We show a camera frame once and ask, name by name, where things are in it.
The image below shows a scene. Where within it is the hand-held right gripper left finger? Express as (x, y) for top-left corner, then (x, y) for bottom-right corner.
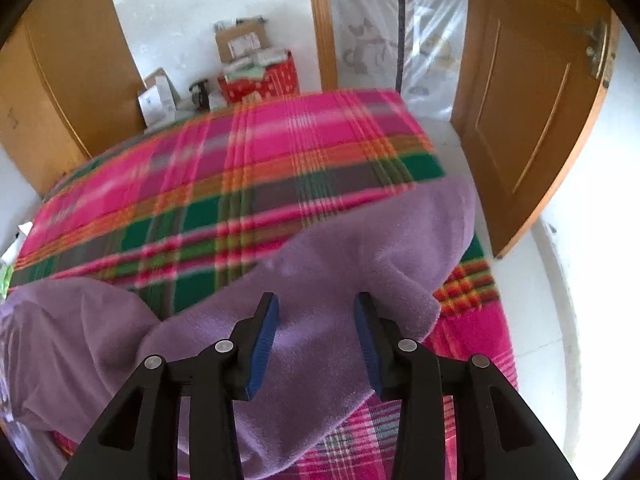
(60, 291), (280, 480)

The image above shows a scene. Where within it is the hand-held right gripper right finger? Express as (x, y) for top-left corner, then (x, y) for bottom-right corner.
(353, 291), (578, 480)

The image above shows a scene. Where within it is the purple knit sweater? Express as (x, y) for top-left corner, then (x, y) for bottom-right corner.
(0, 175), (476, 480)

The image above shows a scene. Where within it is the pink green plaid blanket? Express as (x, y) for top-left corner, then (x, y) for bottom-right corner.
(7, 87), (518, 480)

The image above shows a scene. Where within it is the small black bottle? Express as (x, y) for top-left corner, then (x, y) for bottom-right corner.
(189, 79), (211, 108)

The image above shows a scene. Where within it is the red patterned box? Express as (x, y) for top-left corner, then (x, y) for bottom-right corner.
(217, 50), (301, 106)

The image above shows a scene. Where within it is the white cardboard box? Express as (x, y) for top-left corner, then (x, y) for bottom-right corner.
(138, 67), (178, 128)

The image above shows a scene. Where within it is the cluttered side table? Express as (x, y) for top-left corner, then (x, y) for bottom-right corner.
(0, 220), (33, 296)

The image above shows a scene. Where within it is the wooden door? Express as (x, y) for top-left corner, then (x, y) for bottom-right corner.
(450, 0), (621, 260)

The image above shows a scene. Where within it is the brown cardboard box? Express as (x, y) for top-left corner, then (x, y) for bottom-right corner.
(212, 17), (271, 63)

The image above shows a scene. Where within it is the clear plastic door curtain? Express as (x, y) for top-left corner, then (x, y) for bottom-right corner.
(327, 0), (471, 121)

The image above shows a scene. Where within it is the black curtain pole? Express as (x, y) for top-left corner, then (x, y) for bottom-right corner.
(394, 0), (407, 93)

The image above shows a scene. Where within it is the wooden wardrobe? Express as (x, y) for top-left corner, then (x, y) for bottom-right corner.
(0, 0), (146, 198)

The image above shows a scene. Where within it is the wooden door frame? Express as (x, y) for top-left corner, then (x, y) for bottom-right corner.
(306, 0), (341, 92)

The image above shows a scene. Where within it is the brass door handle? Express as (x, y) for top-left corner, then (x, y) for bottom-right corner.
(570, 20), (611, 78)

